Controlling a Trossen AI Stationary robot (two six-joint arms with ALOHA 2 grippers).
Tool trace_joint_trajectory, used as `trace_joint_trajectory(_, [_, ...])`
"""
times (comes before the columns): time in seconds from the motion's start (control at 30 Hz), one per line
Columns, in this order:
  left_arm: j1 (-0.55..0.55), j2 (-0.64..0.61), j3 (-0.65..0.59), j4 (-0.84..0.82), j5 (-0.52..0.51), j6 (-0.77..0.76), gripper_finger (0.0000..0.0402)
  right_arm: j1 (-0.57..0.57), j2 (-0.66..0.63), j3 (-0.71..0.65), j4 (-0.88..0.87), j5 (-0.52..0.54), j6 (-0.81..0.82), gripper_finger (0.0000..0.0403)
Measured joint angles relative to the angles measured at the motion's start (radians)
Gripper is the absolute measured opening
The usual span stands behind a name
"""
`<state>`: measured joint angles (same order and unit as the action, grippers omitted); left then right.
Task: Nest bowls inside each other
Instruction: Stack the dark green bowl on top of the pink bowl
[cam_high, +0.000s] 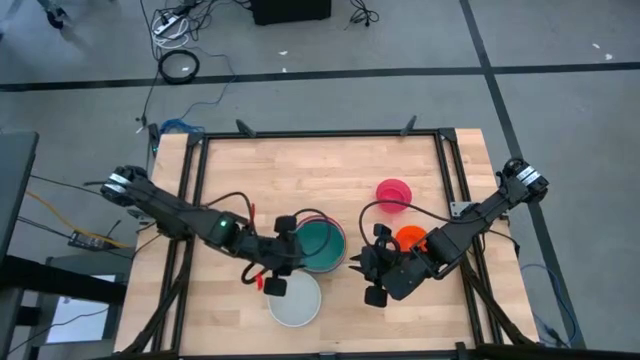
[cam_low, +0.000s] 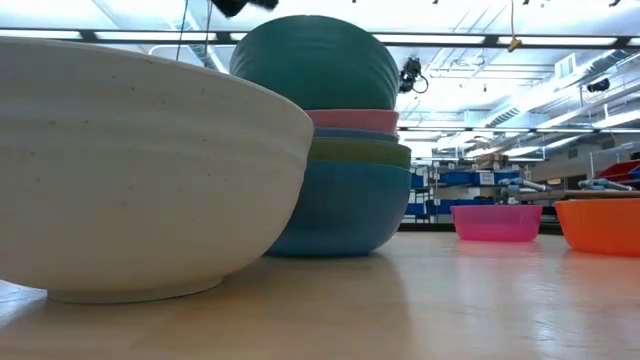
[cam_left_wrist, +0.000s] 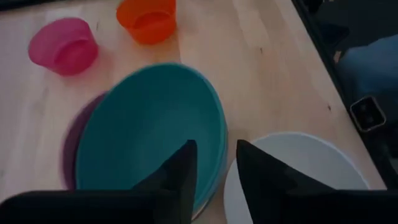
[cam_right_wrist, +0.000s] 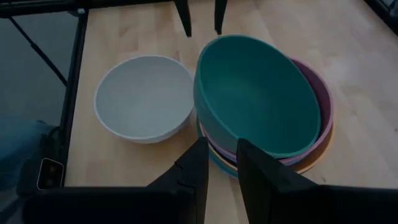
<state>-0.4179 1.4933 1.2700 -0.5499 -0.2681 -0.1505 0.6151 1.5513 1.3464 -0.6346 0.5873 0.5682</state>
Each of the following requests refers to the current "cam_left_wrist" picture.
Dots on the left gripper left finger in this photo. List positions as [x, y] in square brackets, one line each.
[180, 186]

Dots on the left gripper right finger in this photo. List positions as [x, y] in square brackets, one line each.
[264, 180]

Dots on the white plastic bowl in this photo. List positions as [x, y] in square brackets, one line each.
[311, 155]

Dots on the dark teal plastic bowl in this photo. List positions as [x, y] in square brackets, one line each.
[149, 124]

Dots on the purple plate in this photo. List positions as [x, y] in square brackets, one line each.
[74, 140]

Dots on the small red-orange plastic cup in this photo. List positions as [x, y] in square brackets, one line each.
[146, 25]

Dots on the small pink plastic cup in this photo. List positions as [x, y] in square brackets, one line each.
[62, 46]

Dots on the small silver-edged black device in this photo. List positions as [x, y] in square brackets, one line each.
[368, 113]

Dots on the person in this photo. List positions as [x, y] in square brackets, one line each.
[373, 68]

